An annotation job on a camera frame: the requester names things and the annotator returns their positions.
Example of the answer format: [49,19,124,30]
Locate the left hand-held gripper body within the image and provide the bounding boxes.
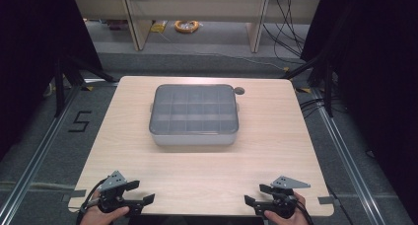
[98,170,146,217]

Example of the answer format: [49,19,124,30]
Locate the person's left hand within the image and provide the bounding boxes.
[80,189,131,225]

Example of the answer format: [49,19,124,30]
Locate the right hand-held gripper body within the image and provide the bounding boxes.
[256,175,312,219]

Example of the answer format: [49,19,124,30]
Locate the yellow packet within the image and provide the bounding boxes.
[150,21,168,34]

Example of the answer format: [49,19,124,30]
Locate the person's right hand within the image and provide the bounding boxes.
[264,191,311,225]

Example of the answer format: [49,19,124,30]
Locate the black floor cables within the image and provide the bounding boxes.
[298,96,349,119]

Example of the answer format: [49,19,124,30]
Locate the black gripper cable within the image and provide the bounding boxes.
[76,178,107,225]
[295,200,314,225]

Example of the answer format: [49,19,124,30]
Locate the aluminium floor rail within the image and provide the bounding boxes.
[0,83,83,225]
[310,86,387,225]

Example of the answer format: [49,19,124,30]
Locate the bundle of black cables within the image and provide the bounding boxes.
[261,0,309,63]

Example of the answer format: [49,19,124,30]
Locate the thin white floor cable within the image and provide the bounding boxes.
[160,32,291,71]

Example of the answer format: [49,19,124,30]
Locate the white compartment storage box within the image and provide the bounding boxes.
[148,83,242,147]

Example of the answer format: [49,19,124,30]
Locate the grey translucent box lid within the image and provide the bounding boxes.
[148,83,241,136]

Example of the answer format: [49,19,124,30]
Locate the black curtain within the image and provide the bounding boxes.
[0,0,104,162]
[300,0,418,216]

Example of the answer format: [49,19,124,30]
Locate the orange cable coil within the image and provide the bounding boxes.
[174,20,200,35]

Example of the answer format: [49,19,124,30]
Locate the black metal stand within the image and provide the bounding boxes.
[280,51,335,118]
[52,51,118,118]

